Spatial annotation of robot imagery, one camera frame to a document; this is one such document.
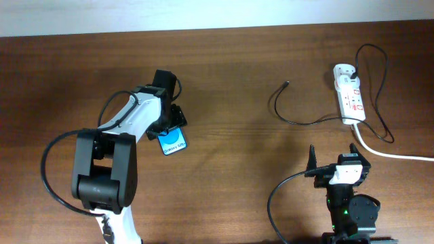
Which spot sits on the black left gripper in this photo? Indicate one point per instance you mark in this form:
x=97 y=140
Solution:
x=178 y=119

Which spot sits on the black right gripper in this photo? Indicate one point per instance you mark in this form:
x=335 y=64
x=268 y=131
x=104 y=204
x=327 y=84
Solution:
x=366 y=167

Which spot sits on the blue samsung smartphone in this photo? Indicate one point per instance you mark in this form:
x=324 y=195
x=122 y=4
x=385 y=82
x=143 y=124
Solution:
x=173 y=142

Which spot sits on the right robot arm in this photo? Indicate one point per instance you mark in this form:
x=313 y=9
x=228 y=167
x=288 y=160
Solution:
x=353 y=215

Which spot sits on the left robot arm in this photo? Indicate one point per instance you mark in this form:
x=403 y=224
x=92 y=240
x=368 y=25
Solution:
x=105 y=170

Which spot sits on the white usb charger adapter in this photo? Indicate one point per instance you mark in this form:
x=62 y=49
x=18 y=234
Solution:
x=344 y=82

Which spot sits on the white power strip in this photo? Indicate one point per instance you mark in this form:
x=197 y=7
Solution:
x=350 y=101

